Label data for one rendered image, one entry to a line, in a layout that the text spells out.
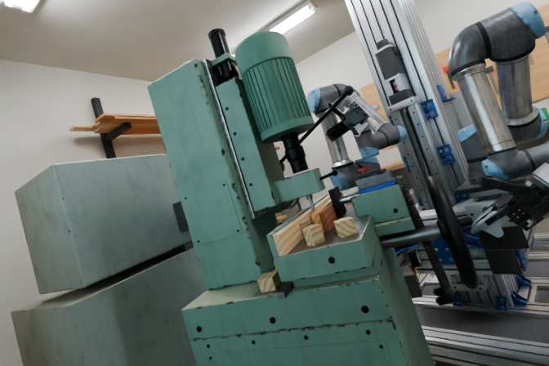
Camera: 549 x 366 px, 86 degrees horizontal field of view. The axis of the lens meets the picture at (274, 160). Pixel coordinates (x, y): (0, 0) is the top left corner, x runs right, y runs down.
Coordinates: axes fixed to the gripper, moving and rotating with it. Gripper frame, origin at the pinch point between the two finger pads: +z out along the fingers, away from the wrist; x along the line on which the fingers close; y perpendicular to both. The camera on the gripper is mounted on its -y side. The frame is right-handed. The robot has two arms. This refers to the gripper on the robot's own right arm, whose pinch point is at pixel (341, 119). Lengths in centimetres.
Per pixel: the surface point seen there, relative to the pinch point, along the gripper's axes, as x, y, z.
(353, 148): -23, -39, -325
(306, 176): 8.7, -17.4, 15.7
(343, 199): 20.6, -15.0, 9.1
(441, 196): 33.9, 6.5, 21.7
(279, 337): 37, -44, 34
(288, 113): -7.8, -8.2, 20.0
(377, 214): 29.2, -9.1, 14.8
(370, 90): -66, 30, -315
